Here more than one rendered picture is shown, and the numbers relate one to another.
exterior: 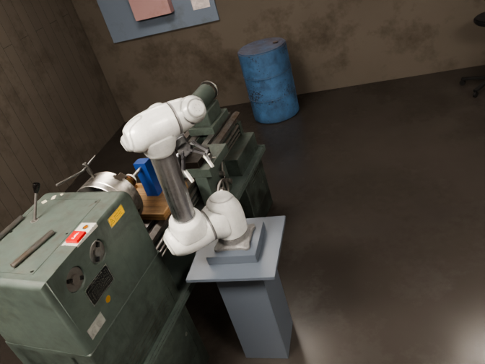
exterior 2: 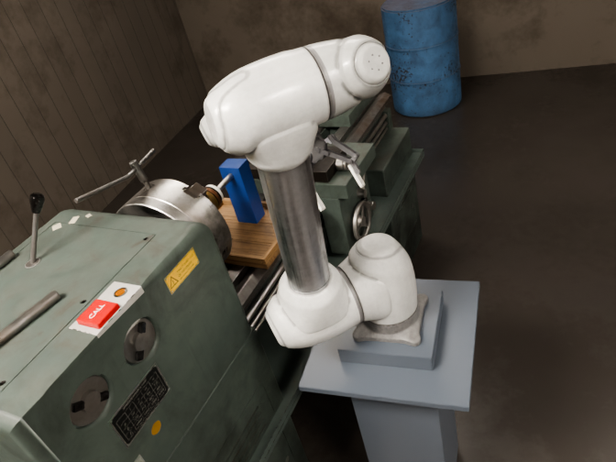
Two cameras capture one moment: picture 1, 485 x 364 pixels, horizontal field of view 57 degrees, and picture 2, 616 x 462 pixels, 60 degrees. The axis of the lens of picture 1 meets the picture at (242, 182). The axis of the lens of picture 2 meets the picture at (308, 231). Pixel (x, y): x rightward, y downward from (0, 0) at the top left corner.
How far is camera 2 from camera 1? 0.76 m
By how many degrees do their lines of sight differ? 6
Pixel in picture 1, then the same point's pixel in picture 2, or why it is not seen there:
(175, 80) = (283, 45)
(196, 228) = (331, 305)
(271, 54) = (434, 12)
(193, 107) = (367, 60)
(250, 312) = (401, 441)
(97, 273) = (137, 383)
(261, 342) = not seen: outside the picture
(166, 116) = (303, 77)
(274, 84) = (432, 58)
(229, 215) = (391, 283)
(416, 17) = not seen: outside the picture
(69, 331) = not seen: outside the picture
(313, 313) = (493, 434)
